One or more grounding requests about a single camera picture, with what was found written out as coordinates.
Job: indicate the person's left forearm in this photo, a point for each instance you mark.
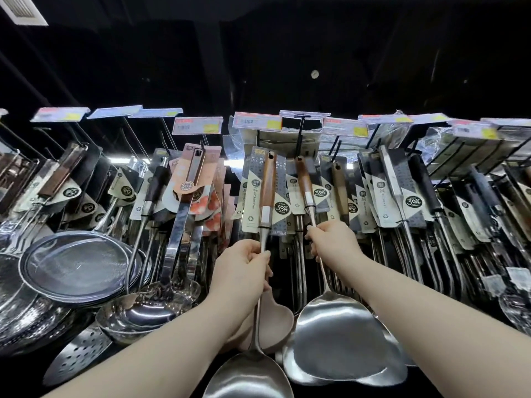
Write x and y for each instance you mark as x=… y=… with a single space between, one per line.
x=157 y=352

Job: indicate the person's left fingers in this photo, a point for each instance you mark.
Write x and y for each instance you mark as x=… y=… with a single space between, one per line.
x=254 y=261

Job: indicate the white ceiling vent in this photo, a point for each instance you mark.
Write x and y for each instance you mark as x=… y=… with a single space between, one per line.
x=20 y=8

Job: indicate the stack of clear wrapped packets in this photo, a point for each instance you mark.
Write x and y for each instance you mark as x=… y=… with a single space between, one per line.
x=473 y=149

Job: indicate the stack of perforated steel colanders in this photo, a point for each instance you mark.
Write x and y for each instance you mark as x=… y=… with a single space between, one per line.
x=20 y=306

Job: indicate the perforated steel spatula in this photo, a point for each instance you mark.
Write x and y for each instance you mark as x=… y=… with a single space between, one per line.
x=79 y=356

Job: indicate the person's right fingers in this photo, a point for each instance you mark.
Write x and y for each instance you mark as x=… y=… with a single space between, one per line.
x=317 y=244

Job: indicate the black display hook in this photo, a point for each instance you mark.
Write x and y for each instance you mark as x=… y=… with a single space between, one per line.
x=300 y=132

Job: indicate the person's left hand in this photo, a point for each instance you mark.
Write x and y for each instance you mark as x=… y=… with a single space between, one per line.
x=234 y=273

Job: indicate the steel slotted spoon pink card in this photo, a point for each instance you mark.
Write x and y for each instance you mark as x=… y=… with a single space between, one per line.
x=188 y=203

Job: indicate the round steel mesh skimmer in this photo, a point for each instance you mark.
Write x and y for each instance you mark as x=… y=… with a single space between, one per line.
x=74 y=265

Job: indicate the person's right forearm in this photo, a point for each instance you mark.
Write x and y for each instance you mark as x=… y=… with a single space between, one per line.
x=435 y=323

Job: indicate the row of price tags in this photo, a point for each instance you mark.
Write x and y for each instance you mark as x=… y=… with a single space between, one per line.
x=257 y=120

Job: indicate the person's right hand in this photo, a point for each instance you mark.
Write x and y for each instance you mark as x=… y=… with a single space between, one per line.
x=338 y=248

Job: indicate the row of hanging steel utensils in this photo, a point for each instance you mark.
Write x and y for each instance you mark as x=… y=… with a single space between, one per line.
x=481 y=227

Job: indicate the row of pink card utensils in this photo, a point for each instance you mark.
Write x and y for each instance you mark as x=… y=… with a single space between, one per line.
x=222 y=211

